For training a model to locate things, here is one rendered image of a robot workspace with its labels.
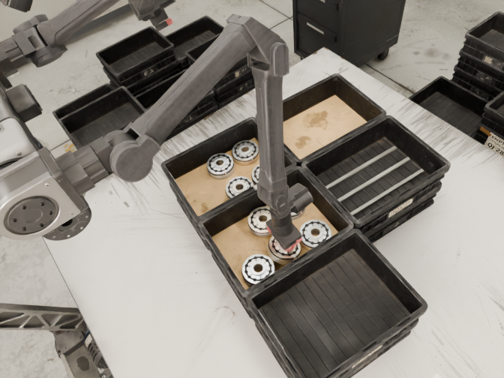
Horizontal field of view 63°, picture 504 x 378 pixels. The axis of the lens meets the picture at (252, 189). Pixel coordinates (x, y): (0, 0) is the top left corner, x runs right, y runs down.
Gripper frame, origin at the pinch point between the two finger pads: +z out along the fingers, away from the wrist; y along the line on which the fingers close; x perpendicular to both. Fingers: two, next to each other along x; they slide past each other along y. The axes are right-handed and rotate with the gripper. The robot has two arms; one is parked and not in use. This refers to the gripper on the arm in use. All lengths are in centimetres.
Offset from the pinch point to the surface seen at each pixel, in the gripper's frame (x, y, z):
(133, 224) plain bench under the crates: 40, 50, 16
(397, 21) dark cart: -172, 124, 61
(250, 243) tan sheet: 8.4, 9.2, 4.8
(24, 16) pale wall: 43, 317, 44
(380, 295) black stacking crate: -14.2, -27.6, 6.7
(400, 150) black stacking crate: -58, 10, 8
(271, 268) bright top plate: 8.2, -3.3, 2.1
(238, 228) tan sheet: 8.9, 16.6, 4.6
